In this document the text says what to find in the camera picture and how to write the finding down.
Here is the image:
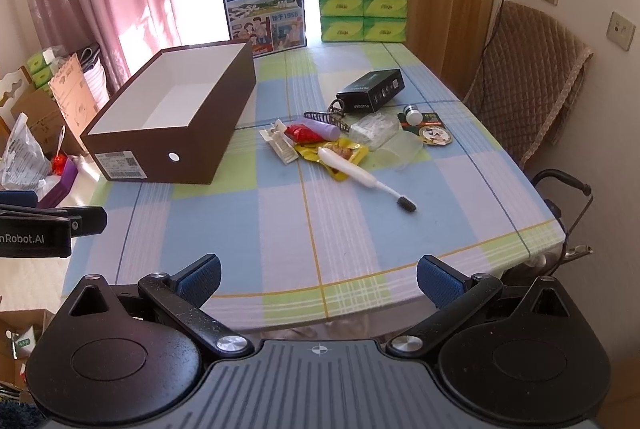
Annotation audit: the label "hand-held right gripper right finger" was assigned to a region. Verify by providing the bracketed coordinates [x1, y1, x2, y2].
[387, 255, 576, 357]

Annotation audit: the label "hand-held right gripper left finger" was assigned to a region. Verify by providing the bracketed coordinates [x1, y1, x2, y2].
[69, 254, 253, 356]

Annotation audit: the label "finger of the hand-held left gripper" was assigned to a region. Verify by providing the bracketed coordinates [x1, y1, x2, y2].
[0, 205, 108, 238]
[0, 190, 39, 210]

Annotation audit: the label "brown storage box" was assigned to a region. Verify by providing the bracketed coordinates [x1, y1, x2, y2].
[80, 40, 258, 186]

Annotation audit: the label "pale hair claw clip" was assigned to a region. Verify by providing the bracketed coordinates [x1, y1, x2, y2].
[369, 131, 424, 170]

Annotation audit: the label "white electric toothbrush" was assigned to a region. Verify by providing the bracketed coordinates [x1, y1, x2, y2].
[318, 146, 418, 213]

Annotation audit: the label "round printed badge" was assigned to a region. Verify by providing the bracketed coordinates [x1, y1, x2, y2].
[417, 124, 453, 146]

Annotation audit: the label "yellow snack packet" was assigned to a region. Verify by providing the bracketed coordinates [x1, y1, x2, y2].
[294, 140, 370, 182]

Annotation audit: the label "floss pick packet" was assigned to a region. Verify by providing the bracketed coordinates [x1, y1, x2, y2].
[349, 113, 402, 146]

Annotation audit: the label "red snack packet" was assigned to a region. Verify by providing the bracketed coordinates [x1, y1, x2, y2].
[285, 123, 326, 144]

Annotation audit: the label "purple cream tube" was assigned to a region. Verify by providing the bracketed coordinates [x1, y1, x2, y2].
[306, 118, 341, 142]

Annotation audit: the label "black product box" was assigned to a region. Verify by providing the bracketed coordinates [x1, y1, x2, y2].
[335, 69, 406, 113]

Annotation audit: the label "purple box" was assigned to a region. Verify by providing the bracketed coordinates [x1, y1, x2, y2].
[36, 154, 81, 207]

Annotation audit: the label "clear plastic bag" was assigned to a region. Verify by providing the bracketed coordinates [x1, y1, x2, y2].
[0, 114, 51, 190]

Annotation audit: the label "red ornament on stick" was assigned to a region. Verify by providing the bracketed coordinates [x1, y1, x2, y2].
[50, 126, 68, 174]

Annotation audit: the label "plain cardboard box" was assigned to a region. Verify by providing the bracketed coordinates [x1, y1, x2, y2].
[11, 86, 76, 154]

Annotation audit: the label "white carved wooden chair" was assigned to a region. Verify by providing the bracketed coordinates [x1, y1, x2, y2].
[0, 68, 36, 110]

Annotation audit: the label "open cardboard box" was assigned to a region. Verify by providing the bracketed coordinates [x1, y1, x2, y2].
[0, 309, 53, 392]

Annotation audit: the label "white stacked buckets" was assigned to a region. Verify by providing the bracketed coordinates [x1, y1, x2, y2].
[75, 44, 112, 110]

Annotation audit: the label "brown quilted chair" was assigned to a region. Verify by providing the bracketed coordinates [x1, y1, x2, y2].
[462, 0, 595, 170]

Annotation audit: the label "blue milk carton box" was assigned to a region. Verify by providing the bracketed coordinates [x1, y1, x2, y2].
[217, 0, 307, 58]

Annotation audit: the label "stack of green tissue packs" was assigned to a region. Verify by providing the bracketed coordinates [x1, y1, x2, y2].
[316, 0, 410, 44]

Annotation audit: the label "grey charger cable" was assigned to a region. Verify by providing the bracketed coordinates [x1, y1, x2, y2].
[482, 0, 536, 54]

